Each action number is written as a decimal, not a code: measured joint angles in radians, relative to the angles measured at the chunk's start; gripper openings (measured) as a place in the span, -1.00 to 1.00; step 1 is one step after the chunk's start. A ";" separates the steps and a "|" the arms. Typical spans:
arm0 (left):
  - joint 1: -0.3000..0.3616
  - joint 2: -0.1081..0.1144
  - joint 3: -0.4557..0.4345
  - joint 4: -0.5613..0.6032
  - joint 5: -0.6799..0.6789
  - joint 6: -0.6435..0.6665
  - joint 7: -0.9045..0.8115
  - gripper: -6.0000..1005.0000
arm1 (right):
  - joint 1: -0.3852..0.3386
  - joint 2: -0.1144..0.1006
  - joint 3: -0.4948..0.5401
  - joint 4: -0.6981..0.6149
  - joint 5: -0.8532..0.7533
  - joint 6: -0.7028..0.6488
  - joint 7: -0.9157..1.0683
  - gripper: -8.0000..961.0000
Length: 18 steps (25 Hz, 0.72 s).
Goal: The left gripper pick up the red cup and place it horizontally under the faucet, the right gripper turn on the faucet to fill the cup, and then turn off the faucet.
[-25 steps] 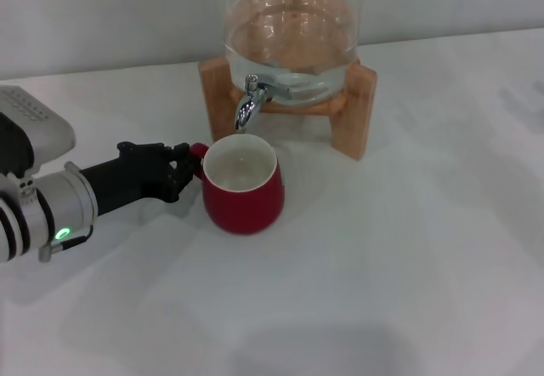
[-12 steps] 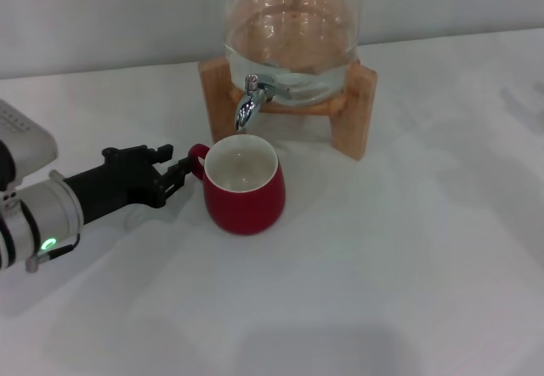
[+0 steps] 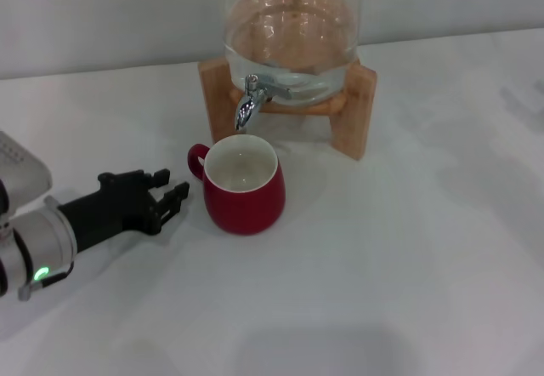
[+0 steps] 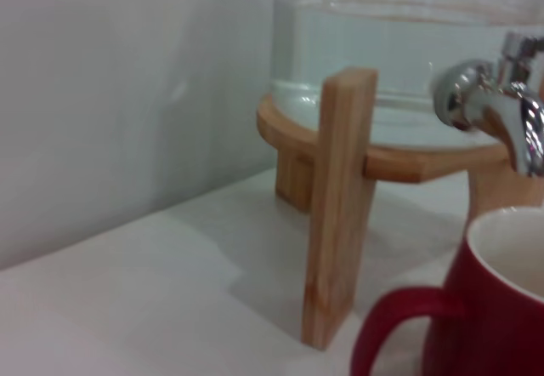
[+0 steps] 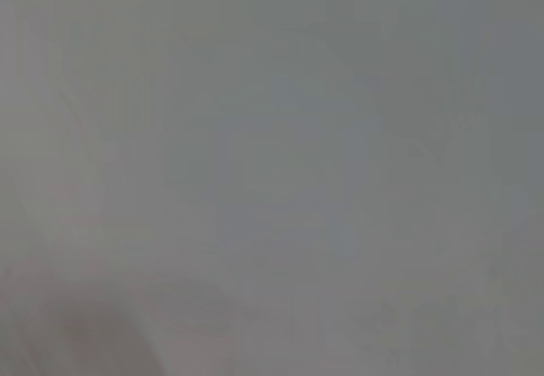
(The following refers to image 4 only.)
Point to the red ceramic cup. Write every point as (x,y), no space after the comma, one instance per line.
(480,320)

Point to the chrome faucet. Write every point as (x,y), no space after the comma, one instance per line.
(484,95)

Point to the wooden dispenser stand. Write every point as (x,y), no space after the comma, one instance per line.
(340,197)

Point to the glass water dispenser jar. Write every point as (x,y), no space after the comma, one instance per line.
(382,57)

